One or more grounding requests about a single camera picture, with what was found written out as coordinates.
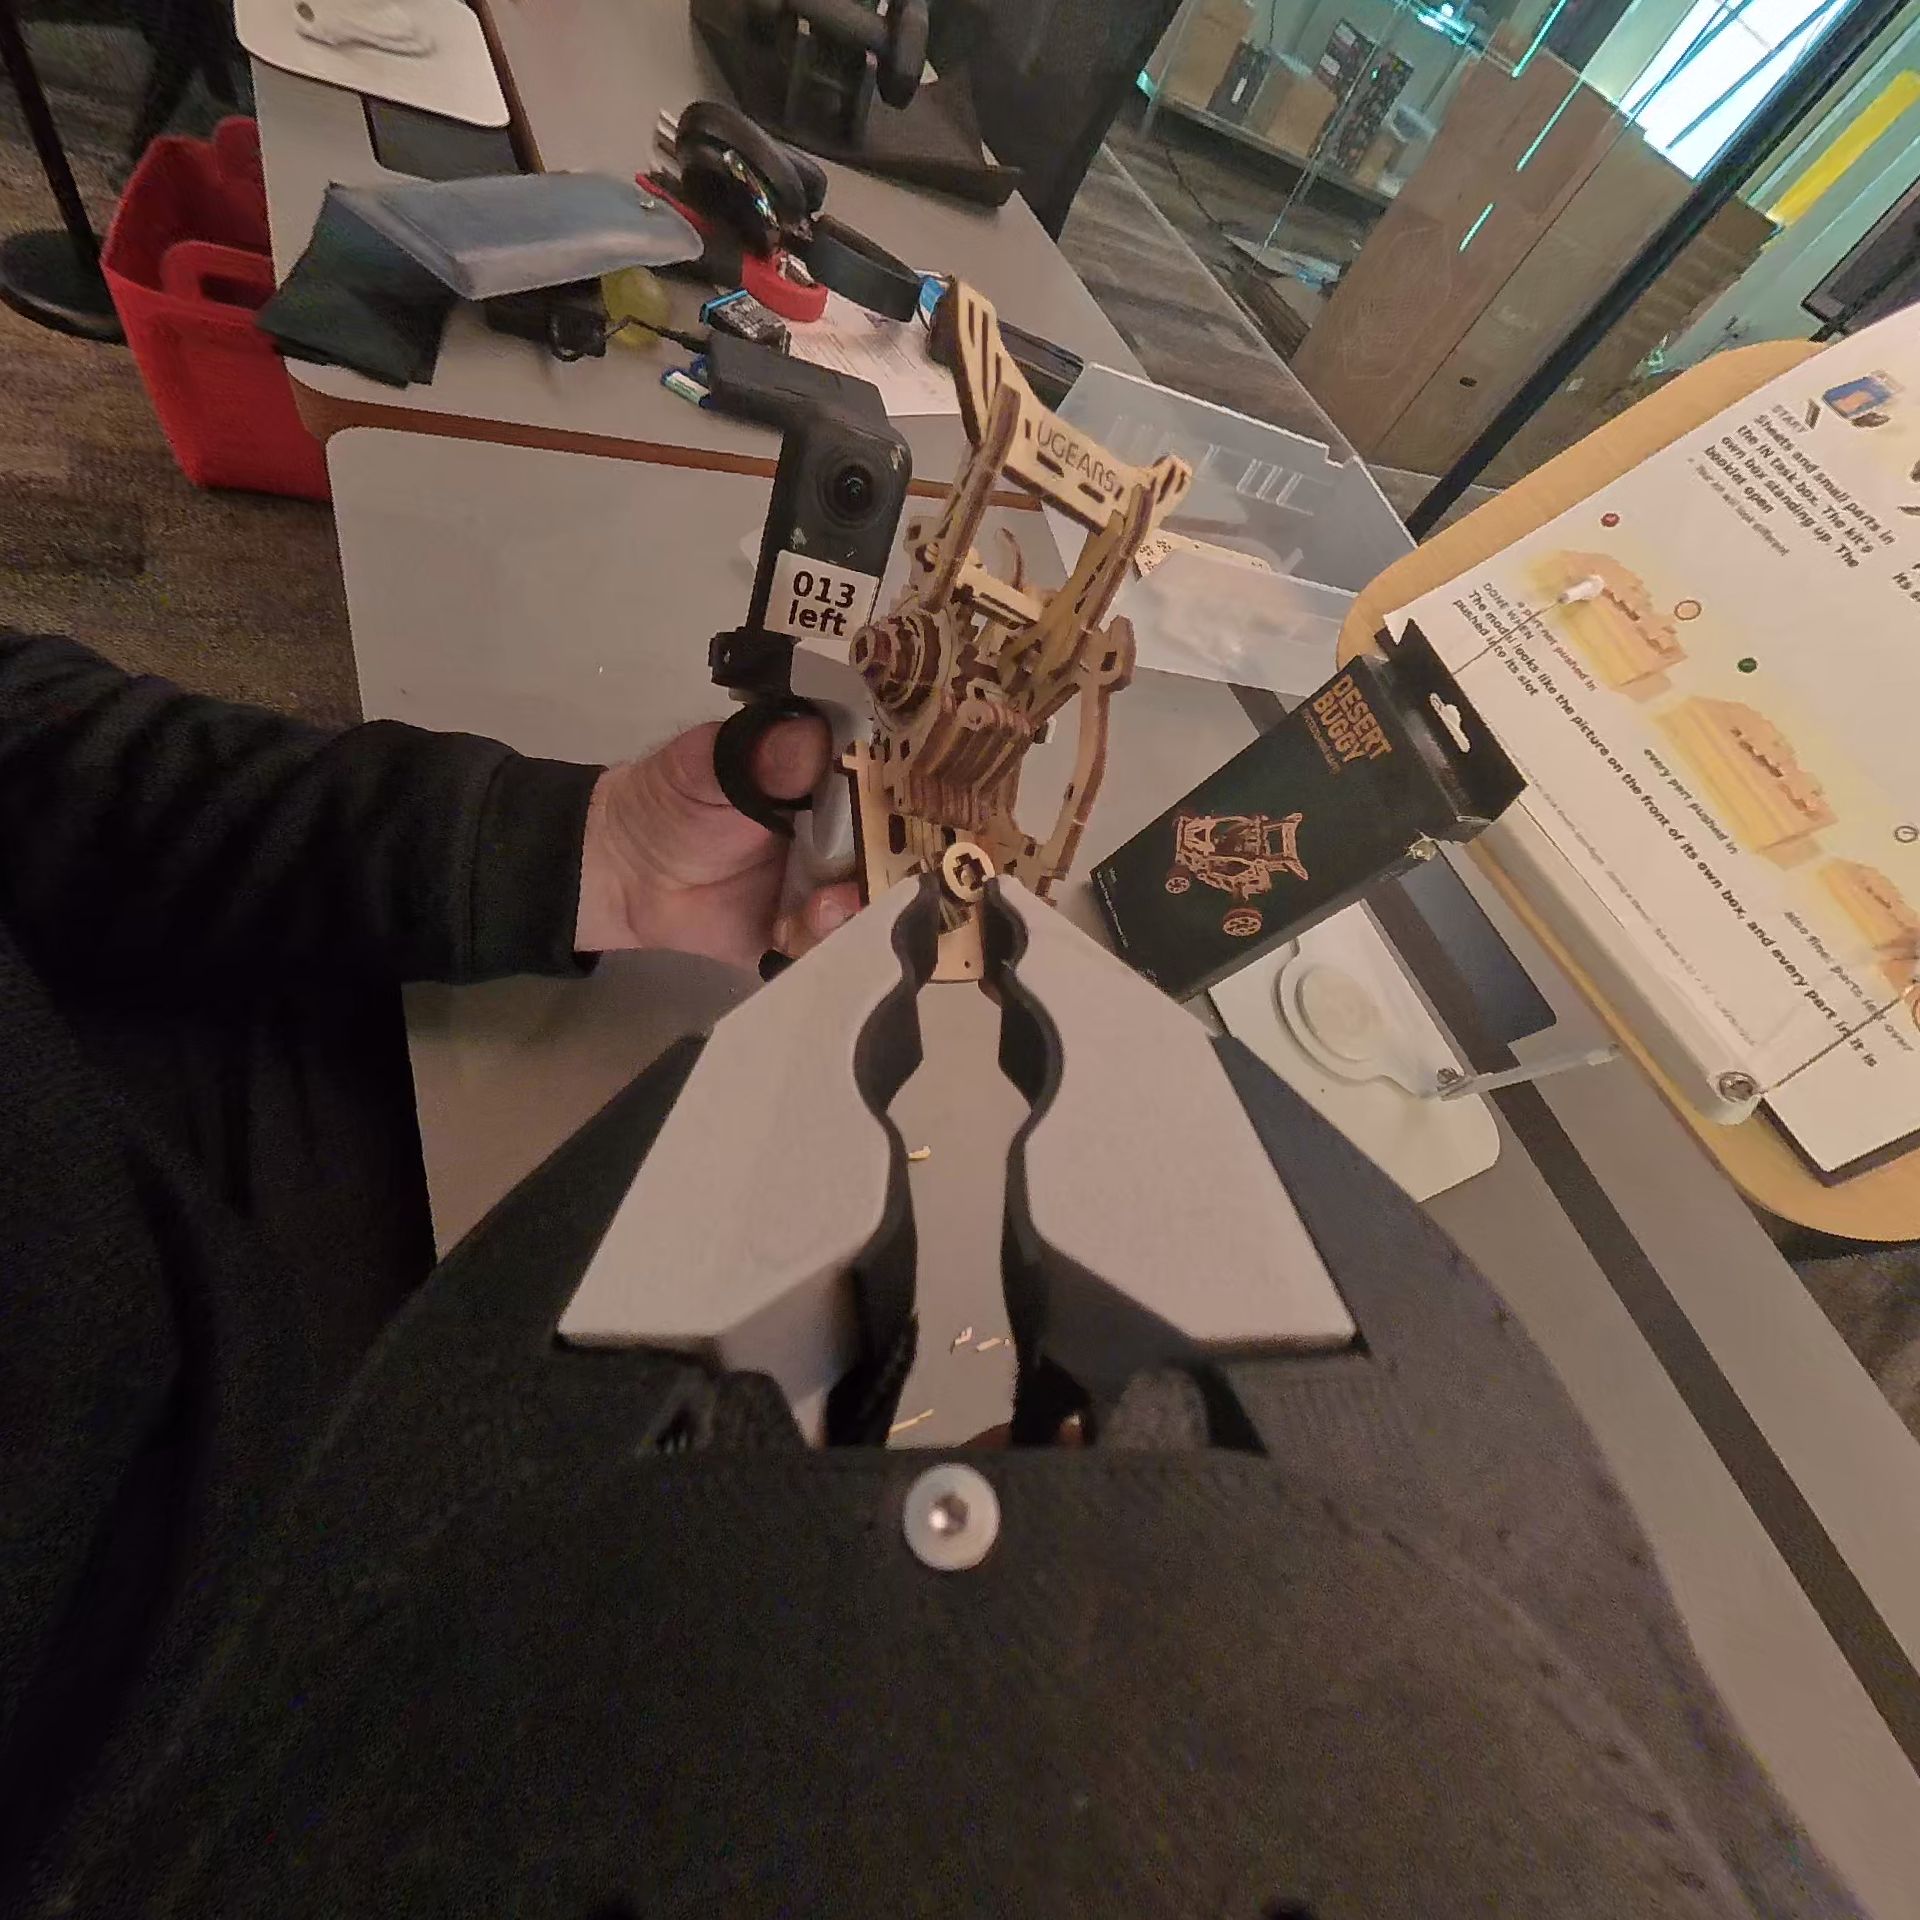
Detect black dumbbell rack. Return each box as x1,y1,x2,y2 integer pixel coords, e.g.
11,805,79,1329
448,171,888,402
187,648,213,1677
691,0,1037,208

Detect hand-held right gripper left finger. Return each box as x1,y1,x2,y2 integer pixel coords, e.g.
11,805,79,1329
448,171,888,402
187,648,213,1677
557,877,927,1404

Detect red plastic crate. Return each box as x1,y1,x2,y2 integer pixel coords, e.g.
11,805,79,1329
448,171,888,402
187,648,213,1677
103,116,332,506

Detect black rectangular case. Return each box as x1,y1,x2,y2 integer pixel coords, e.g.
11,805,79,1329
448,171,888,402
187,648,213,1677
701,330,888,443

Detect grey pouch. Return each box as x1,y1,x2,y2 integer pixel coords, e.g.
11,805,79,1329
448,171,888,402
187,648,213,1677
321,169,705,304

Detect pale perforated wooden sheet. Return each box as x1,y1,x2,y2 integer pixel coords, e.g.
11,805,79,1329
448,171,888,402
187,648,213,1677
1132,528,1278,584

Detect dark model kit box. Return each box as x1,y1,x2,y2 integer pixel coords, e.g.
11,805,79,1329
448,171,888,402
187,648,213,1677
1091,614,1529,1003

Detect wooden book stand white base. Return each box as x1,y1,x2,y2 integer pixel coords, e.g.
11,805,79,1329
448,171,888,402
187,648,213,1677
1207,336,1920,1248

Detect black round stand foot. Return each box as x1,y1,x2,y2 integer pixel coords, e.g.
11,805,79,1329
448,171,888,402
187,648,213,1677
0,224,125,345

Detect person's left hand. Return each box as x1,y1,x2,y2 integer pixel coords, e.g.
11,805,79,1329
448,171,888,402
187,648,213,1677
575,714,869,977

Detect black mesh chair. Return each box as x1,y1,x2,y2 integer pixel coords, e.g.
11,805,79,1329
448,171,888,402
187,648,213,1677
959,0,1187,243

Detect black headphones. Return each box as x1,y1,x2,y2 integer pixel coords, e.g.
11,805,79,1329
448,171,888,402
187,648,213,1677
651,102,924,325

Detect clear plastic container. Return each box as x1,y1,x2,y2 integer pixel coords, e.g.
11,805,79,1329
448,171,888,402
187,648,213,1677
1048,364,1419,696

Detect dark green cloth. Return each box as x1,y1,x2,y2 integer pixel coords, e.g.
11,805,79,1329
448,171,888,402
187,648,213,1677
256,187,460,388

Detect white printed instruction page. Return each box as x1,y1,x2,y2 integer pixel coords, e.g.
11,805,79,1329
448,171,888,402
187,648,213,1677
1381,299,1920,1176

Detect person's left forearm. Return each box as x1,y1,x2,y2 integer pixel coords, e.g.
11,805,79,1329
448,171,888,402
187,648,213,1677
0,632,607,1037

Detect brown wooden model assembly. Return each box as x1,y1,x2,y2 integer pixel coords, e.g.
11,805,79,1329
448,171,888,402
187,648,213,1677
839,276,1197,992

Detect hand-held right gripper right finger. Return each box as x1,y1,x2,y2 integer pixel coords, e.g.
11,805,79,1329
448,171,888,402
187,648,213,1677
983,877,1360,1404

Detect large cardboard box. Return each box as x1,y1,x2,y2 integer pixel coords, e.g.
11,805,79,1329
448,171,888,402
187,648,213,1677
1288,59,1782,482

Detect person's black clothing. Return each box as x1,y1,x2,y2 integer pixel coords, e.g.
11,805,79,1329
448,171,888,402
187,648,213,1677
0,900,453,1920

